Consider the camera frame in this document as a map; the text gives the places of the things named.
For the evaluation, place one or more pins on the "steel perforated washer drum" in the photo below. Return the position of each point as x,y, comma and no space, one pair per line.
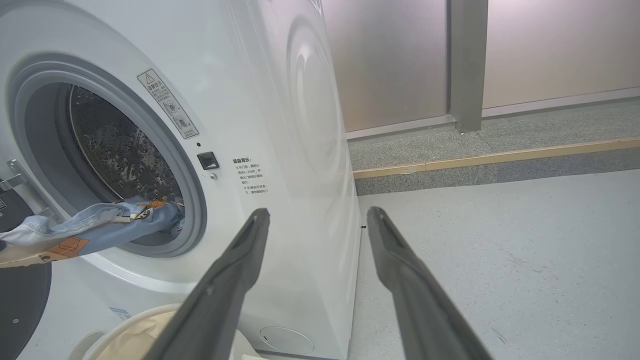
120,150

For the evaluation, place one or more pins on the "black door latch slot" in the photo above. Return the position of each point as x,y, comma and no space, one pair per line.
208,160

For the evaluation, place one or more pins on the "blue energy label sticker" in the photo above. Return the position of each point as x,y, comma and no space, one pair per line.
120,313

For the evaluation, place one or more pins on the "silver metal door hinge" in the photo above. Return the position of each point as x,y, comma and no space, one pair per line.
25,185

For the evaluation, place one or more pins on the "grey wall pillar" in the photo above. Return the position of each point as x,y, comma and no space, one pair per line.
467,65

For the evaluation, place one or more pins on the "cream canvas laundry basket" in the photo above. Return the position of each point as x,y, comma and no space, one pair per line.
130,335

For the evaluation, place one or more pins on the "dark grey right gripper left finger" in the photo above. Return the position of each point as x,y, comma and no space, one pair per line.
220,295

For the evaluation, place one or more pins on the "black round glass washer door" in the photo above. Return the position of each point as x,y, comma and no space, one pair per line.
20,310

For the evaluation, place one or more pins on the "round filter cover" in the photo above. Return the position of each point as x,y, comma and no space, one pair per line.
286,340

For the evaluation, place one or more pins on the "printed instruction text label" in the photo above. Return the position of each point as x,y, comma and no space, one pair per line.
251,176

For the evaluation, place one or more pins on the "blue printed garment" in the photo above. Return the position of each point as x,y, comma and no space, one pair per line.
95,225

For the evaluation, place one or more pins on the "white front-load washing machine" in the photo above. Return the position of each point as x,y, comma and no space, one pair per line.
280,100

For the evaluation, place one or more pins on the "grey warning sticker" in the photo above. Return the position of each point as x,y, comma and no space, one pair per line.
169,104

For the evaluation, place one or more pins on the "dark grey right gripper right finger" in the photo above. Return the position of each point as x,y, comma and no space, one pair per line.
410,295

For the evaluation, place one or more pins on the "yellow wooden floor strip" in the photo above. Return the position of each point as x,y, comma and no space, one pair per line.
500,157

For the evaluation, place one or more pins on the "grey rubber door gasket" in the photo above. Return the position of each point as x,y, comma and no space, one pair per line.
192,200

